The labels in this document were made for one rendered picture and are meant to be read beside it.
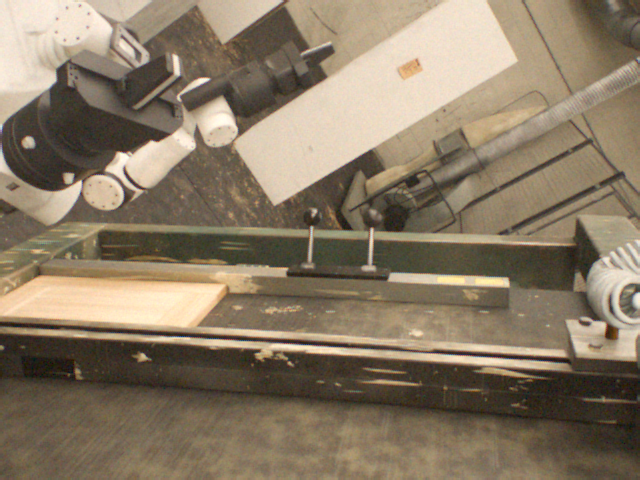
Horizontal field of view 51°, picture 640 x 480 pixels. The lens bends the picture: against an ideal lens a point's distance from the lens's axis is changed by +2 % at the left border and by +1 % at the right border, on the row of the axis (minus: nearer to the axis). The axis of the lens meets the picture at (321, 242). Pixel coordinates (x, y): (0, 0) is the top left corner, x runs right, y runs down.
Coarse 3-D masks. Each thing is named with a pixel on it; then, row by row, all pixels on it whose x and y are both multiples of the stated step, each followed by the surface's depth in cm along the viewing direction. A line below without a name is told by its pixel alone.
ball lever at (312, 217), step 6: (306, 210) 132; (312, 210) 132; (318, 210) 132; (306, 216) 132; (312, 216) 131; (318, 216) 132; (306, 222) 132; (312, 222) 132; (318, 222) 132; (312, 228) 132; (312, 234) 132; (312, 240) 132; (306, 258) 131; (306, 264) 130; (312, 264) 130; (306, 270) 130; (312, 270) 130
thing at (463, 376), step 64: (0, 320) 105; (64, 320) 104; (576, 320) 90; (192, 384) 97; (256, 384) 95; (320, 384) 93; (384, 384) 90; (448, 384) 89; (512, 384) 87; (576, 384) 85
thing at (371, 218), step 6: (372, 210) 130; (366, 216) 129; (372, 216) 129; (378, 216) 129; (366, 222) 129; (372, 222) 129; (378, 222) 129; (372, 228) 130; (372, 234) 130; (372, 240) 129; (372, 246) 129; (366, 270) 128; (372, 270) 127
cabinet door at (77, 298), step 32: (32, 288) 134; (64, 288) 134; (96, 288) 133; (128, 288) 132; (160, 288) 131; (192, 288) 131; (224, 288) 132; (96, 320) 118; (128, 320) 118; (160, 320) 117; (192, 320) 116
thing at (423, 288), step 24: (48, 264) 141; (72, 264) 141; (96, 264) 140; (120, 264) 140; (144, 264) 139; (168, 264) 139; (240, 288) 132; (264, 288) 131; (288, 288) 130; (312, 288) 129; (336, 288) 128; (360, 288) 127; (384, 288) 126; (408, 288) 125; (432, 288) 124; (456, 288) 123; (480, 288) 122; (504, 288) 122
